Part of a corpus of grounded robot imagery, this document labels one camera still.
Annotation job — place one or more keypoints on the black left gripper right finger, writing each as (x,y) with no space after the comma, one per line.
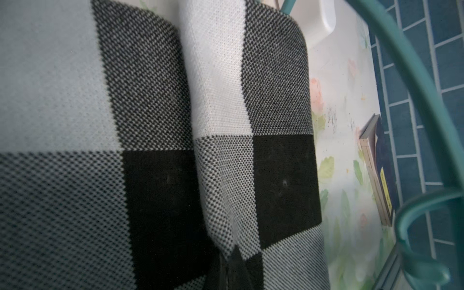
(237,273)

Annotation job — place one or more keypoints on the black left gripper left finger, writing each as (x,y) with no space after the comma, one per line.
(216,279)

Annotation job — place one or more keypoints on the black grey checkered mat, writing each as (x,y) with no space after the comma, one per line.
(136,146)

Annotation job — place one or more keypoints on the teal green clothes hanger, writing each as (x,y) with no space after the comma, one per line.
(425,93)

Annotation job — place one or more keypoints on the dark blue notebook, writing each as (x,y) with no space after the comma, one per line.
(376,153)

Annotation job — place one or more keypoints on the white and steel clothes rack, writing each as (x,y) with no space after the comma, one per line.
(316,19)

